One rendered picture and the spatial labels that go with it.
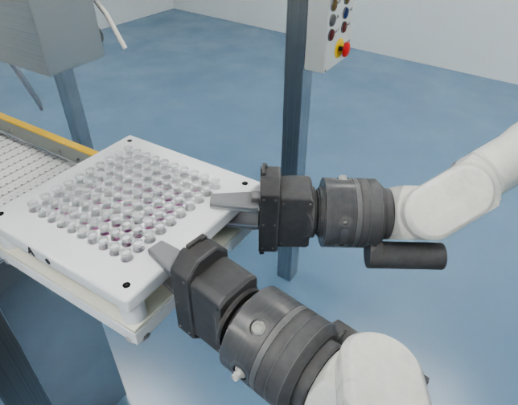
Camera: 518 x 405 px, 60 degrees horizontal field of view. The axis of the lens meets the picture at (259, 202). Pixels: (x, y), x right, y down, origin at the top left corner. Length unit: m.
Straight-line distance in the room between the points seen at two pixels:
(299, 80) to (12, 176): 0.76
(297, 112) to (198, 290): 0.96
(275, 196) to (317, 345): 0.19
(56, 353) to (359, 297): 1.05
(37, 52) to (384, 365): 0.60
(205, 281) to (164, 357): 1.16
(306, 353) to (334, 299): 1.33
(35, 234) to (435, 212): 0.46
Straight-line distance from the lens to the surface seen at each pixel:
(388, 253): 0.57
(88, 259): 0.51
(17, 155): 1.00
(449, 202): 0.55
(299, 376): 0.39
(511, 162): 0.62
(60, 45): 0.74
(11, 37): 0.77
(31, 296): 1.05
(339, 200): 0.53
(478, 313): 1.83
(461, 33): 3.82
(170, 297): 0.52
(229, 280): 0.42
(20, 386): 0.86
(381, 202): 0.54
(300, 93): 1.29
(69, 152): 0.92
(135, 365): 1.58
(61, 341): 1.18
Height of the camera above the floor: 1.29
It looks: 38 degrees down
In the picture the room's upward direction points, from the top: straight up
